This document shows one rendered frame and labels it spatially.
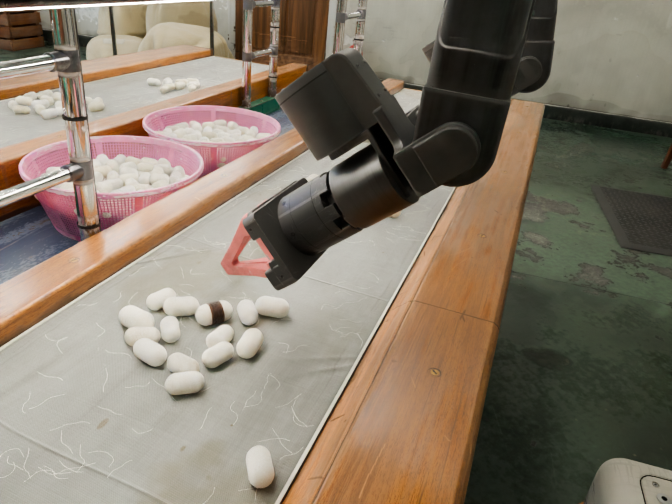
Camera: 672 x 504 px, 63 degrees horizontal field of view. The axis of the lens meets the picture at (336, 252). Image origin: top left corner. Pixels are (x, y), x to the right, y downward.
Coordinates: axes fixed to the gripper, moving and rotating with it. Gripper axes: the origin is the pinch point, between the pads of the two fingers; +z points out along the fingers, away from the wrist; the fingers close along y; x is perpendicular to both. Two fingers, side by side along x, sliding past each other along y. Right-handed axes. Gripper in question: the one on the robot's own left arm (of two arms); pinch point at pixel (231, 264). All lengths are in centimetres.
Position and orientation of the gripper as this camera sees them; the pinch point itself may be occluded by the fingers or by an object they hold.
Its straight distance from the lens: 53.7
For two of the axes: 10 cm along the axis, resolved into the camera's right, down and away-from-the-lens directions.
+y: -3.6, 4.1, -8.4
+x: 5.4, 8.3, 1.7
